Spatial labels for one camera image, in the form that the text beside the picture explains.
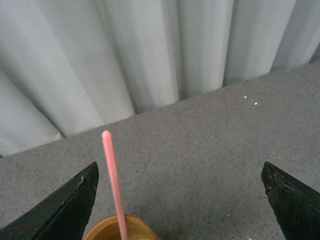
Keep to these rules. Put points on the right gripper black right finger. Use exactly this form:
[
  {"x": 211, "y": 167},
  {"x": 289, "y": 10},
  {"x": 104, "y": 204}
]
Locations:
[{"x": 296, "y": 206}]

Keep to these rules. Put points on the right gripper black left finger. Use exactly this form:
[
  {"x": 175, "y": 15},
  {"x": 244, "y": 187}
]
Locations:
[{"x": 63, "y": 215}]

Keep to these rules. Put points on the pink chopstick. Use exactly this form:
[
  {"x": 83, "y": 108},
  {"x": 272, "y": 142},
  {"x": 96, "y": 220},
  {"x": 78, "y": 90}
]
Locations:
[{"x": 109, "y": 151}]

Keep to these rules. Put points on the bamboo chopstick holder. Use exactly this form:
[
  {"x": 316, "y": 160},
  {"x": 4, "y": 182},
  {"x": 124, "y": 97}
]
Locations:
[{"x": 108, "y": 229}]

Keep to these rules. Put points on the white curtain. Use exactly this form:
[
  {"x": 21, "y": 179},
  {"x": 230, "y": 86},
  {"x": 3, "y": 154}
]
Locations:
[{"x": 68, "y": 66}]

